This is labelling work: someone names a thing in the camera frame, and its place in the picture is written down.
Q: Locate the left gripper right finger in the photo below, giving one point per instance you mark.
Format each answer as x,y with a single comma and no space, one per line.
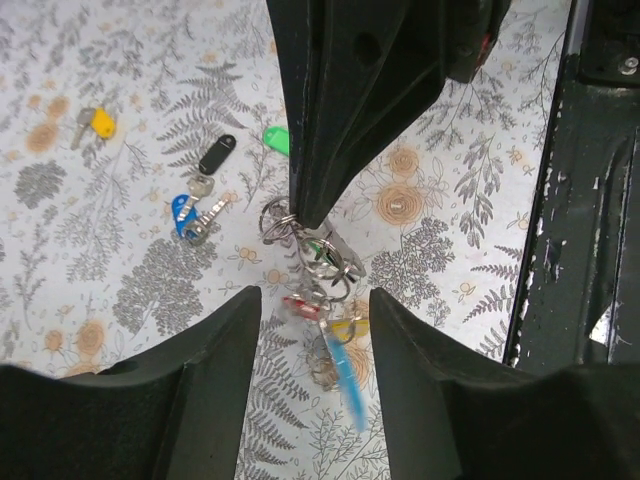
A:
451,413

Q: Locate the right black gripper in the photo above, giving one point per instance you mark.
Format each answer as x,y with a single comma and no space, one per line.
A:
383,64

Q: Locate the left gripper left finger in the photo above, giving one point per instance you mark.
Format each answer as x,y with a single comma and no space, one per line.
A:
175,411

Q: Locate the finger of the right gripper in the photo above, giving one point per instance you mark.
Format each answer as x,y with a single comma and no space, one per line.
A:
299,30

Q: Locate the green tag key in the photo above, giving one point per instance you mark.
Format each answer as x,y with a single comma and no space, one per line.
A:
277,139

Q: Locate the black tag key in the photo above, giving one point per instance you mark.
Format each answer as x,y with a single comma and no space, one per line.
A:
202,182

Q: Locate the blue tag key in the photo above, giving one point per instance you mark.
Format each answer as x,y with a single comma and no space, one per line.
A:
195,228

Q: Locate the floral table mat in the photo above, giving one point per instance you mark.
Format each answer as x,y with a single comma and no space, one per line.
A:
93,270

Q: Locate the yellow tag key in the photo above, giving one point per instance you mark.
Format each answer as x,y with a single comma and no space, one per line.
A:
95,118

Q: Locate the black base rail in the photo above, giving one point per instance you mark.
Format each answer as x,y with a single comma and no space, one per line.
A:
577,300

